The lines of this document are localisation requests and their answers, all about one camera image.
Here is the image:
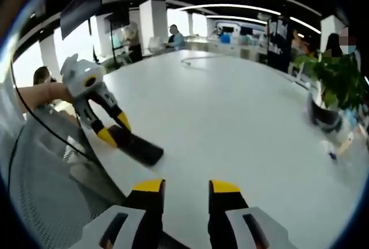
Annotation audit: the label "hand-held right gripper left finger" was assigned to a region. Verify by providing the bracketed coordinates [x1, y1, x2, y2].
[70, 178, 167, 249]

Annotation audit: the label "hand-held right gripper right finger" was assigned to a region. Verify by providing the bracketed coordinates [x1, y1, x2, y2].
[208, 179, 299, 249]

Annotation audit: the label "black remote control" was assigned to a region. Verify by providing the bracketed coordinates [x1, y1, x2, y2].
[108, 124, 164, 165]

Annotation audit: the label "dark hanging screen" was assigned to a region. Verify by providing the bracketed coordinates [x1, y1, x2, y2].
[59, 0, 103, 41]

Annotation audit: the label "grey mesh chair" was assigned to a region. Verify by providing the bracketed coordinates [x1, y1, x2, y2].
[0, 83, 130, 249]

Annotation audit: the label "white square pillar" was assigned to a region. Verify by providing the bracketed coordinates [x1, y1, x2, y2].
[139, 0, 168, 56]
[319, 15, 344, 54]

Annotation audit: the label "white counter cabinets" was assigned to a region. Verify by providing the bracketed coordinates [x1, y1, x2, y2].
[184, 34, 269, 59]

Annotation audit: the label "small beige bottle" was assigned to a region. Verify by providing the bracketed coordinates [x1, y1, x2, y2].
[336, 132, 355, 157]

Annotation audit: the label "white office chair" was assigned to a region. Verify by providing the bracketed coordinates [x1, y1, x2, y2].
[288, 58, 311, 85]

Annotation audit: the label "green potted plant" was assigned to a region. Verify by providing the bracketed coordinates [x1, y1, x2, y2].
[291, 52, 369, 111]

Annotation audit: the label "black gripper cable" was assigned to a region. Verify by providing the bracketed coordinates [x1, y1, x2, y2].
[10, 55, 97, 162]

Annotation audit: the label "black table cable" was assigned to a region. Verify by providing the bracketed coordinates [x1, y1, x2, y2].
[180, 56, 220, 67]

